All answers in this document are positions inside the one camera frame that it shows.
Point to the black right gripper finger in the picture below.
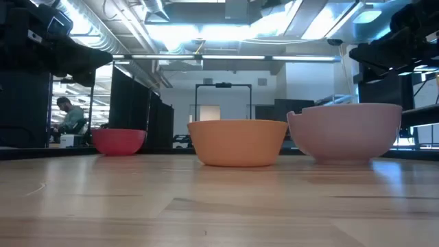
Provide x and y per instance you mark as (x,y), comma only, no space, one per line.
(368,51)
(384,70)

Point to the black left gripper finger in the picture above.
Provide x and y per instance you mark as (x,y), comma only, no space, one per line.
(84,78)
(96,56)

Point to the small red bowl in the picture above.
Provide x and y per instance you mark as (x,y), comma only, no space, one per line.
(118,141)

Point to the large pink bowl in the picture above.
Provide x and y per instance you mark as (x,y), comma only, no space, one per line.
(344,132)

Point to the red and white bowl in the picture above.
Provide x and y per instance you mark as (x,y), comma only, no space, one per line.
(237,144)

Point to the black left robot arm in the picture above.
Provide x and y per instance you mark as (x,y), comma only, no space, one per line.
(17,41)

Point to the person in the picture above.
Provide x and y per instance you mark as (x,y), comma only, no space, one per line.
(70,115)

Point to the black office chair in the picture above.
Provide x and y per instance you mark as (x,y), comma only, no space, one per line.
(80,128)

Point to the black desk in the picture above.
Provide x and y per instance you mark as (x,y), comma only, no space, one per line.
(420,116)

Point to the black partition panel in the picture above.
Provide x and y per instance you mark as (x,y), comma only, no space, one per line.
(137,113)
(24,109)

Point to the small white box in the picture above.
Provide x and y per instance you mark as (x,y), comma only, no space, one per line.
(67,141)

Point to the dark cabinet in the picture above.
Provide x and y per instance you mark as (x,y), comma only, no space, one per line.
(291,108)

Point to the long white light bar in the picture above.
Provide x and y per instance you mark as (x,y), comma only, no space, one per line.
(226,57)

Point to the silver ventilation duct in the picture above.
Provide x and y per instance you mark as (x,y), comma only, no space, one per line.
(103,37)

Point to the dome security camera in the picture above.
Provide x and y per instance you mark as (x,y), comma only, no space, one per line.
(334,42)

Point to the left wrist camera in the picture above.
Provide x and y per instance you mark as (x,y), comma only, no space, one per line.
(60,20)

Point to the black gantry frame stand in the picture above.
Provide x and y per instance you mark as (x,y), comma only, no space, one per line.
(196,103)

